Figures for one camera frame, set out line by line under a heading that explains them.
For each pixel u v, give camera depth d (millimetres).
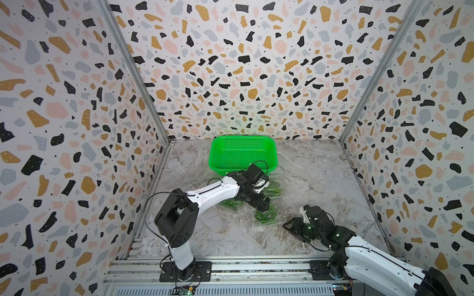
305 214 688
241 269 763
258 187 756
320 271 745
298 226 730
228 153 1172
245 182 629
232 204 900
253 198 751
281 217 868
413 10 717
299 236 732
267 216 870
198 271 729
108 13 703
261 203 760
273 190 955
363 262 532
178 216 458
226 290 703
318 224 642
